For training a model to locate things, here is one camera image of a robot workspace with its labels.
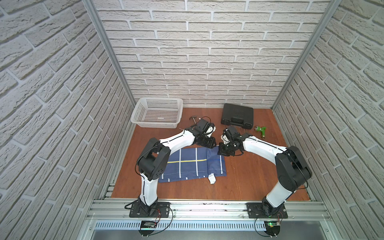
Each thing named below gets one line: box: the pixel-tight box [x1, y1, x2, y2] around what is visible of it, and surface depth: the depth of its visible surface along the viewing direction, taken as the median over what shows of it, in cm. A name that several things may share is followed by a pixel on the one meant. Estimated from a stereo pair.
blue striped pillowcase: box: [158, 146, 227, 185], surface depth 89 cm
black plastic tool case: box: [221, 103, 254, 130], surface depth 108 cm
